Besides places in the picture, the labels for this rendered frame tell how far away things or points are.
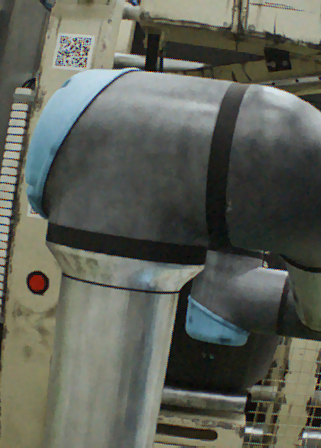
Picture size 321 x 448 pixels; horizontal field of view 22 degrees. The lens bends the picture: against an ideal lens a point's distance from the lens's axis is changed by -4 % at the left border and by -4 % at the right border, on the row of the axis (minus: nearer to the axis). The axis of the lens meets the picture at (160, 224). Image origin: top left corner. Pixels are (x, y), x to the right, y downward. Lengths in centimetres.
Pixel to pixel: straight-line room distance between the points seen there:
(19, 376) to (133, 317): 108
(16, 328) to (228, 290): 76
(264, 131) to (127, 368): 19
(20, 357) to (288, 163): 116
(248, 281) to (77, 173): 41
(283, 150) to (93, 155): 13
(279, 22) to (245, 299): 103
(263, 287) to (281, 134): 41
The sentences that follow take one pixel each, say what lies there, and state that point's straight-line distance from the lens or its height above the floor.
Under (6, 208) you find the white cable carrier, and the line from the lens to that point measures 165.
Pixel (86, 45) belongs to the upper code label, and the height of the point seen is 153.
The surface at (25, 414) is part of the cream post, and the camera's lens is 166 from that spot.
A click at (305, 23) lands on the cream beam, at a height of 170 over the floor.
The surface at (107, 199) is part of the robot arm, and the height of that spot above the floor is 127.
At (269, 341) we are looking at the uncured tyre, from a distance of 144.
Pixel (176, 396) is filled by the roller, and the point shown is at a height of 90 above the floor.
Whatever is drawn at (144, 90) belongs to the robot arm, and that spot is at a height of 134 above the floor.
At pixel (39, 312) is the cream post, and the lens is 161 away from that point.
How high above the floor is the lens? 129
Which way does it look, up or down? 3 degrees down
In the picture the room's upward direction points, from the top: 8 degrees clockwise
